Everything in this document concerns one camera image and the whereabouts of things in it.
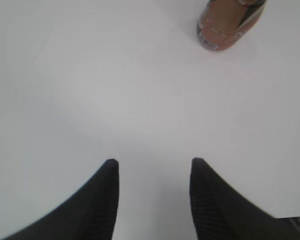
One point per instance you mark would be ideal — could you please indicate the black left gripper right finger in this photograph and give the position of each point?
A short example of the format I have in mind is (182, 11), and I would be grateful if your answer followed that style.
(219, 212)

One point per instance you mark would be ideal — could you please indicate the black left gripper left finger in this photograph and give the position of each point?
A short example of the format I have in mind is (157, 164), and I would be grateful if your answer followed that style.
(89, 214)

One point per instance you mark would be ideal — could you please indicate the brown Nescafe coffee bottle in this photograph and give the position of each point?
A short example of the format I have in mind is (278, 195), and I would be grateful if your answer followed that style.
(224, 22)

